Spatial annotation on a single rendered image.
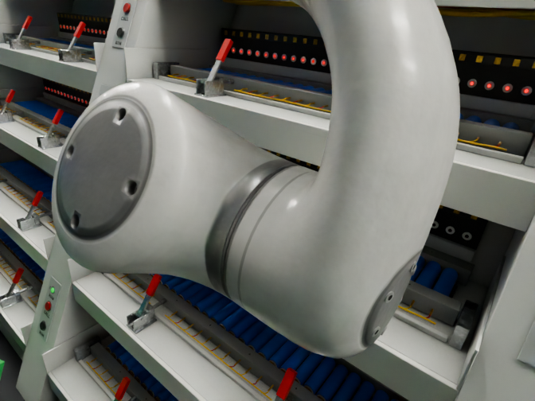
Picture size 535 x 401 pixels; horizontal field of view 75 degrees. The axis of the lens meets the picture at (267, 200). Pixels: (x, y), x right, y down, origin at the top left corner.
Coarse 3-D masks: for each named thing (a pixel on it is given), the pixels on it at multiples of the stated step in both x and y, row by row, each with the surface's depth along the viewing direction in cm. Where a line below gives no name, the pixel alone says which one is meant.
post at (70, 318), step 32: (160, 0) 61; (192, 0) 66; (160, 32) 63; (192, 32) 68; (96, 96) 65; (64, 256) 67; (64, 288) 66; (64, 320) 67; (32, 352) 71; (32, 384) 70
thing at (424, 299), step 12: (408, 288) 40; (420, 288) 40; (408, 300) 40; (420, 300) 39; (432, 300) 38; (444, 300) 38; (456, 300) 38; (432, 312) 38; (444, 312) 38; (456, 312) 37
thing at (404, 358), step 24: (432, 240) 48; (480, 288) 45; (408, 312) 40; (480, 312) 41; (384, 336) 36; (408, 336) 36; (456, 336) 35; (480, 336) 30; (360, 360) 37; (384, 360) 35; (408, 360) 34; (432, 360) 34; (456, 360) 34; (384, 384) 36; (408, 384) 34; (432, 384) 32; (456, 384) 32
